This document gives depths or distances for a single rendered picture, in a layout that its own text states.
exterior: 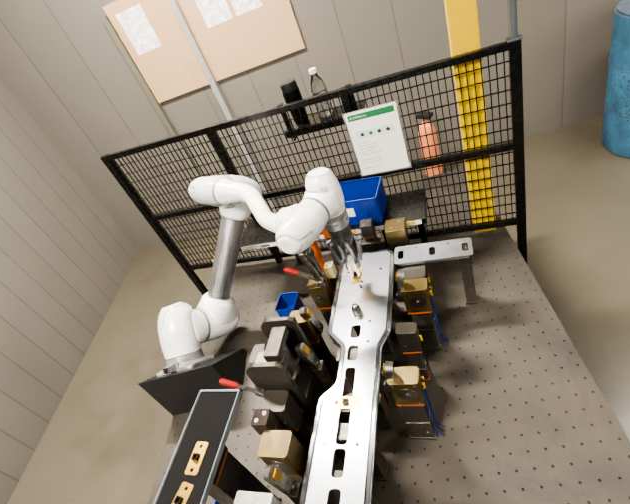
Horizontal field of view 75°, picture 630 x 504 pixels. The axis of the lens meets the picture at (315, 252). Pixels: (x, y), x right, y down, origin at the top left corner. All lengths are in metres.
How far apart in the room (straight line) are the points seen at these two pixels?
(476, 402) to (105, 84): 3.57
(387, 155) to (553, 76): 2.46
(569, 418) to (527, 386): 0.15
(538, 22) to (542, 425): 3.04
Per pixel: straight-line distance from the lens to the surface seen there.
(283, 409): 1.28
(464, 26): 1.70
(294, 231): 1.15
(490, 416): 1.56
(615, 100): 3.74
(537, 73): 4.03
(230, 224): 1.78
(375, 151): 1.84
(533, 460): 1.51
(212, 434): 1.25
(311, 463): 1.27
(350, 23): 3.55
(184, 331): 1.81
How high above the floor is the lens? 2.10
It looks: 37 degrees down
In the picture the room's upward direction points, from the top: 24 degrees counter-clockwise
